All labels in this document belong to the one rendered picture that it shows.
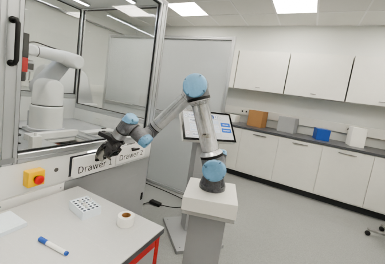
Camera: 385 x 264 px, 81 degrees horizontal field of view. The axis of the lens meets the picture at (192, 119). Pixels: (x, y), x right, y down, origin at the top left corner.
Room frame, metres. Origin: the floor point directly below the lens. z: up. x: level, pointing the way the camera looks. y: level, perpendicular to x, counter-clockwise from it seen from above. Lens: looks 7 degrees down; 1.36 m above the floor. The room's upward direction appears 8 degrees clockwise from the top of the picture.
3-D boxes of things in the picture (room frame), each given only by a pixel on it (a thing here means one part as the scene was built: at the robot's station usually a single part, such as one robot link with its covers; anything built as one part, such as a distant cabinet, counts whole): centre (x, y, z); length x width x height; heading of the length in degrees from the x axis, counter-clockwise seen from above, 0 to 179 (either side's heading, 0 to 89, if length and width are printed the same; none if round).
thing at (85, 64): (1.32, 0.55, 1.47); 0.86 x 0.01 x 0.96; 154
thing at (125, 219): (0.90, 0.22, 0.78); 0.07 x 0.07 x 0.04
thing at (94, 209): (0.95, 0.42, 0.78); 0.12 x 0.08 x 0.04; 53
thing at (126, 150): (1.55, 0.40, 0.87); 0.29 x 0.02 x 0.11; 154
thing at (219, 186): (1.24, -0.17, 0.88); 0.15 x 0.15 x 0.10
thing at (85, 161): (1.26, 0.52, 0.87); 0.29 x 0.02 x 0.11; 154
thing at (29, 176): (0.97, 0.67, 0.88); 0.07 x 0.05 x 0.07; 154
